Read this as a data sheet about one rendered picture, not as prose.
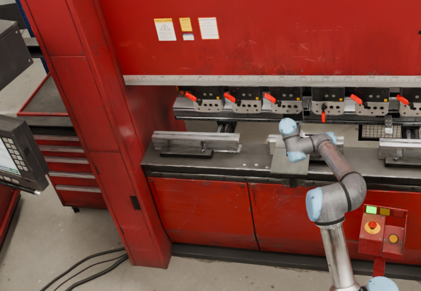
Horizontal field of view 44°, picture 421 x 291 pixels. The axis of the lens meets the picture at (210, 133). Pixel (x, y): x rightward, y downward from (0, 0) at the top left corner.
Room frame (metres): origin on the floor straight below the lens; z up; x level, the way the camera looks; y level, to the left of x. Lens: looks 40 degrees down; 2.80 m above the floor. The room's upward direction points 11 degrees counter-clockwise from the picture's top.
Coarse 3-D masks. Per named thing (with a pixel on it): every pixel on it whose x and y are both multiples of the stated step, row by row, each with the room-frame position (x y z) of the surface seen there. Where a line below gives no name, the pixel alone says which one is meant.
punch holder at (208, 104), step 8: (192, 88) 2.14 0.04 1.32; (200, 88) 2.13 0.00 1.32; (208, 88) 2.11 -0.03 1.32; (216, 88) 2.10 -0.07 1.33; (200, 96) 2.13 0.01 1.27; (208, 96) 2.12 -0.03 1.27; (216, 96) 2.10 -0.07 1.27; (208, 104) 2.11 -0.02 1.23; (216, 104) 2.12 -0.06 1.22; (224, 104) 2.15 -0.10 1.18
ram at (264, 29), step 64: (128, 0) 2.22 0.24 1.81; (192, 0) 2.11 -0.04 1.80; (256, 0) 2.01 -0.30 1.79; (320, 0) 1.92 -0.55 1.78; (384, 0) 1.84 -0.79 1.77; (128, 64) 2.25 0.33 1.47; (192, 64) 2.13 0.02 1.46; (256, 64) 2.03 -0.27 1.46; (320, 64) 1.92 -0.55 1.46; (384, 64) 1.83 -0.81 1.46
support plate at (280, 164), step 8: (280, 136) 2.02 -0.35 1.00; (280, 144) 1.96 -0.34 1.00; (280, 152) 1.90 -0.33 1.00; (272, 160) 1.85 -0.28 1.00; (280, 160) 1.84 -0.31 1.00; (288, 160) 1.83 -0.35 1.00; (304, 160) 1.81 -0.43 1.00; (272, 168) 1.80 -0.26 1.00; (280, 168) 1.79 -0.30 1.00; (288, 168) 1.78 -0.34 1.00; (296, 168) 1.76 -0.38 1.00; (304, 168) 1.75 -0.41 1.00
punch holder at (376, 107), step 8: (360, 88) 1.86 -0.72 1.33; (368, 88) 1.85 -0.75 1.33; (376, 88) 1.84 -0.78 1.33; (384, 88) 1.82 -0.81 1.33; (360, 96) 1.86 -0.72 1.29; (368, 96) 1.85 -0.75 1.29; (376, 96) 1.84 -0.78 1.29; (384, 96) 1.82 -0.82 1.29; (368, 104) 1.84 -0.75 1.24; (376, 104) 1.83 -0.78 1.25; (384, 104) 1.82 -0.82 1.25; (360, 112) 1.86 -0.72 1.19; (368, 112) 1.84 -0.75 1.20; (376, 112) 1.83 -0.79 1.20; (384, 112) 1.82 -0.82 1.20
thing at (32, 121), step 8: (32, 120) 2.31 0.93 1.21; (40, 120) 2.30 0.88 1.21; (48, 120) 2.28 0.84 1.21; (56, 120) 2.26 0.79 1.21; (64, 120) 2.25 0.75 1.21; (32, 128) 2.32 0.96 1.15; (40, 128) 2.31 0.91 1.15; (48, 128) 2.29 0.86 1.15; (56, 128) 2.28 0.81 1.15; (64, 128) 2.26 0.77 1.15; (72, 128) 2.25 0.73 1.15
